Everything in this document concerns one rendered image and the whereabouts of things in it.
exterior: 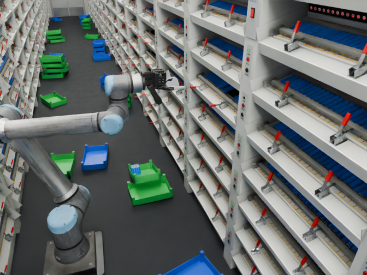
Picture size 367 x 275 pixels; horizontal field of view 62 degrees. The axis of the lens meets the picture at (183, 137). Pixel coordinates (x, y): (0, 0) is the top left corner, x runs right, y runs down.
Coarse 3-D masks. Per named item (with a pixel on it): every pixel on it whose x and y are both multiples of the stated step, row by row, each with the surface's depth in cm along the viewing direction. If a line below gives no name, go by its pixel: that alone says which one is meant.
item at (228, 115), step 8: (192, 72) 185; (200, 72) 187; (208, 72) 188; (192, 80) 188; (192, 88) 188; (208, 88) 173; (200, 96) 177; (208, 96) 166; (216, 96) 164; (224, 112) 149; (232, 112) 147; (232, 120) 142
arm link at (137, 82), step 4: (132, 76) 140; (136, 76) 141; (140, 76) 141; (136, 80) 140; (140, 80) 141; (136, 84) 140; (140, 84) 141; (136, 88) 141; (140, 88) 142; (136, 92) 144; (140, 92) 146
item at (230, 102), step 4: (200, 76) 183; (204, 80) 177; (208, 84) 172; (212, 88) 167; (216, 88) 165; (216, 92) 164; (220, 92) 161; (220, 96) 160; (224, 96) 156; (228, 100) 152; (232, 100) 151; (232, 104) 148; (236, 104) 147; (236, 108) 145
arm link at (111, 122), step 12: (108, 108) 140; (120, 108) 139; (0, 120) 134; (24, 120) 135; (36, 120) 135; (48, 120) 134; (60, 120) 133; (72, 120) 133; (84, 120) 132; (96, 120) 132; (108, 120) 130; (120, 120) 132; (0, 132) 133; (12, 132) 134; (24, 132) 134; (36, 132) 134; (48, 132) 134; (60, 132) 134; (72, 132) 135; (84, 132) 135; (108, 132) 133
